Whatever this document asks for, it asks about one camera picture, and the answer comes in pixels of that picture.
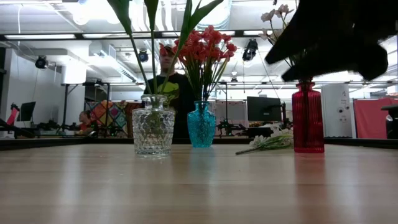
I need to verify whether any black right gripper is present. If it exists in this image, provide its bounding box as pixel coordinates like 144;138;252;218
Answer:
264;0;389;82

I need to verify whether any clear glass vase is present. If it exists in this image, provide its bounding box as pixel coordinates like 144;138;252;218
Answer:
131;94;176;157

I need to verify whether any red ribbed glass vase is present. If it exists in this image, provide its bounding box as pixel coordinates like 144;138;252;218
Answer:
291;80;325;154

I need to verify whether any blue glass vase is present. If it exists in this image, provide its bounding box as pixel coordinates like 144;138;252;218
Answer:
187;100;217;148

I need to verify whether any black ceiling spotlight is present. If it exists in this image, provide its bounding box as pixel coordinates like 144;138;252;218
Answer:
34;55;49;70
241;39;259;62
136;49;150;64

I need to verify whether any black computer monitor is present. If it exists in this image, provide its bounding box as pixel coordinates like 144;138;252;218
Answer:
16;101;37;123
246;96;287;123

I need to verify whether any white tower appliance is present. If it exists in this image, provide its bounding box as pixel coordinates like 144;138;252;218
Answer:
320;83;354;139

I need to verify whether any red fabric partition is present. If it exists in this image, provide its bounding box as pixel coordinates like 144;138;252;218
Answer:
353;98;398;140

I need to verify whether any person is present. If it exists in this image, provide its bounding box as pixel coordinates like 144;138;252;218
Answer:
77;110;94;136
143;43;200;139

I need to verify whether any colourful patchwork tapestry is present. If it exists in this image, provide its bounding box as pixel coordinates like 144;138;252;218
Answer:
84;99;144;138

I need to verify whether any white LED light bar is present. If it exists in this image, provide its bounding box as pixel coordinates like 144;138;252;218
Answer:
3;34;77;40

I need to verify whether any silver ventilation duct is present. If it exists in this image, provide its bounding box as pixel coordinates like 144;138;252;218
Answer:
188;0;233;30

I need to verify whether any black metal rack frame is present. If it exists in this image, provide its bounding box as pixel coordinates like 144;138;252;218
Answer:
60;81;229;138

